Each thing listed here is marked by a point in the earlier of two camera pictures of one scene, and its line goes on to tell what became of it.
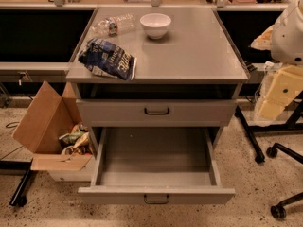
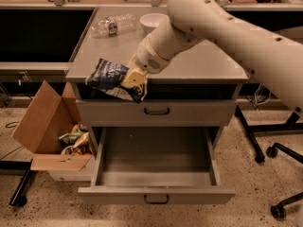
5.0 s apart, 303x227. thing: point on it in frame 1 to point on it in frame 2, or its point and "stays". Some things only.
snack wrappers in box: [77, 143] stays
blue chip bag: [107, 60] to [108, 77]
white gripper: [289, 40] to [148, 58]
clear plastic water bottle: [115, 25] stays
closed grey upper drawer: [158, 113] stays
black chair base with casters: [278, 211] stays
